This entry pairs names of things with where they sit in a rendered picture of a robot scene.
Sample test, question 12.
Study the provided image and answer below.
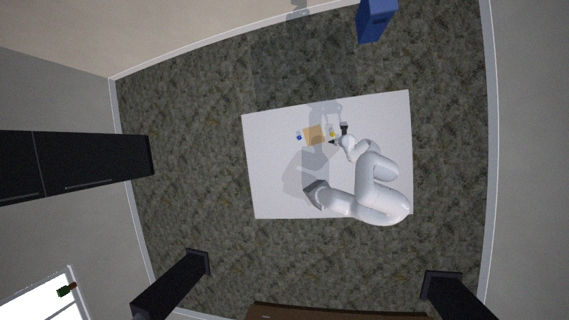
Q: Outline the tan flat mat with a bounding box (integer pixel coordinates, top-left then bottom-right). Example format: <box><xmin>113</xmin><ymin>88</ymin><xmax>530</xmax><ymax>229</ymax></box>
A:
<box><xmin>303</xmin><ymin>124</ymin><xmax>325</xmax><ymax>147</ymax></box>

